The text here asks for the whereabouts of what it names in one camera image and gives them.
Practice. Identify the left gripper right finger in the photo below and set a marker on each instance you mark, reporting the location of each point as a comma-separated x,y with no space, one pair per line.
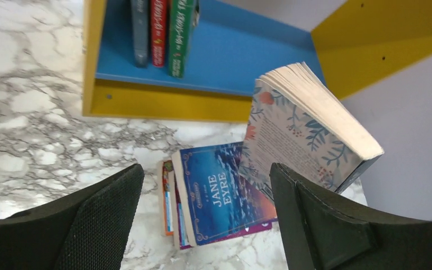
324,230

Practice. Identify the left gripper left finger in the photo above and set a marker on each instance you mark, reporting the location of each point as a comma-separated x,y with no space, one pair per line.
87,229

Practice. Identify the Jane Eyre blue book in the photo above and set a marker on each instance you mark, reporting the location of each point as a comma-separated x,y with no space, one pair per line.
210,201

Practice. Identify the Little Women floral book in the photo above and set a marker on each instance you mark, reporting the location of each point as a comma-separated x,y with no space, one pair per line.
296,121

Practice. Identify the Nineteen Eighty-Four dark book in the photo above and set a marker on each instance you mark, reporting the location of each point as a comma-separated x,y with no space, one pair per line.
140,10

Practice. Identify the red Treehouse book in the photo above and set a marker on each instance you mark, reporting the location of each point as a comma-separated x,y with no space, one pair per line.
159,15

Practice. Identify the green Treehouse book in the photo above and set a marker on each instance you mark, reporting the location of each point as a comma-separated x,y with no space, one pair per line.
184,17

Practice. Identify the orange paperback book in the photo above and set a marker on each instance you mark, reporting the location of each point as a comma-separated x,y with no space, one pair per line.
164,167

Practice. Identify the colourful wooden bookshelf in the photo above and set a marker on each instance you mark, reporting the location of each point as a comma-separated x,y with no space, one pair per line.
374,55

